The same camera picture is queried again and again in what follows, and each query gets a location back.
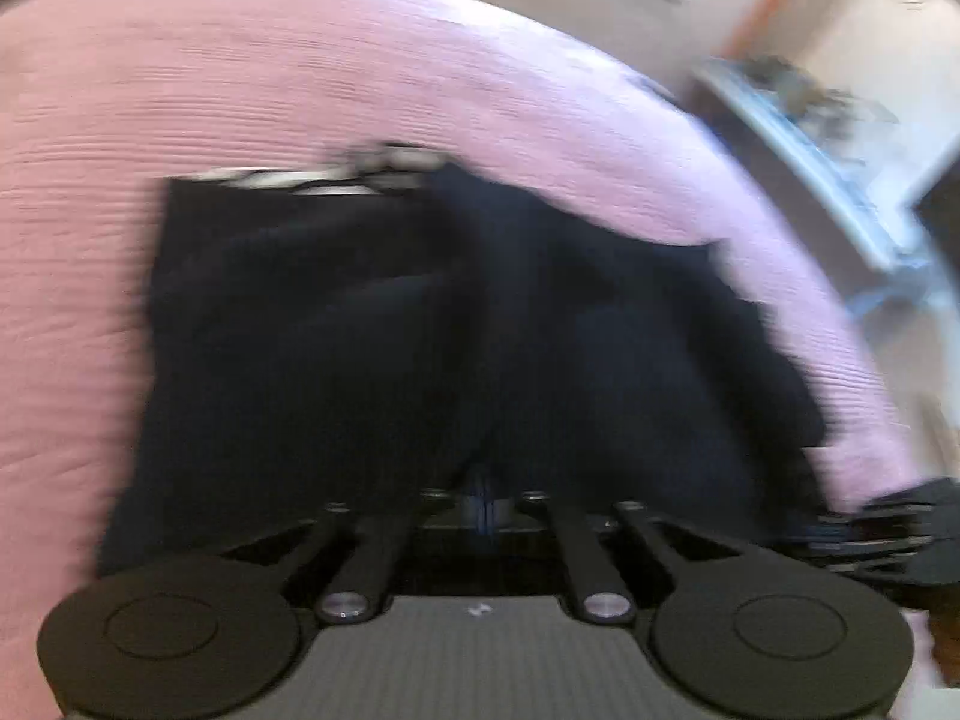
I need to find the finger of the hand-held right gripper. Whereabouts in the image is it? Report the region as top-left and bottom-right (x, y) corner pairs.
(771, 511), (912, 565)

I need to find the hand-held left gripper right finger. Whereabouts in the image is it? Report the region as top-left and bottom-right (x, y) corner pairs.
(487, 490), (760, 625)

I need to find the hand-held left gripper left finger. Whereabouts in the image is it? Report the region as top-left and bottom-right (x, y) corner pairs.
(216, 490), (486, 625)

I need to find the dark navy garment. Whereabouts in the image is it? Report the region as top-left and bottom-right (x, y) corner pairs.
(96, 141), (835, 580)

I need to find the person's right forearm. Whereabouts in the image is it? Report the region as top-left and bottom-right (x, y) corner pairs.
(928, 609), (960, 689)

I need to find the dark furniture piece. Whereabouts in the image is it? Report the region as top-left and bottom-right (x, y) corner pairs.
(911, 156), (960, 260)

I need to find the white side table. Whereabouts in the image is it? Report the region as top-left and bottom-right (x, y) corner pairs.
(696, 56), (940, 320)

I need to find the clutter of dark items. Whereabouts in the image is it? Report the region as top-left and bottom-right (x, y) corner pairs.
(742, 52), (897, 147)

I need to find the pink ribbed bedspread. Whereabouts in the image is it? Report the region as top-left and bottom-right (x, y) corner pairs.
(0, 0), (925, 620)

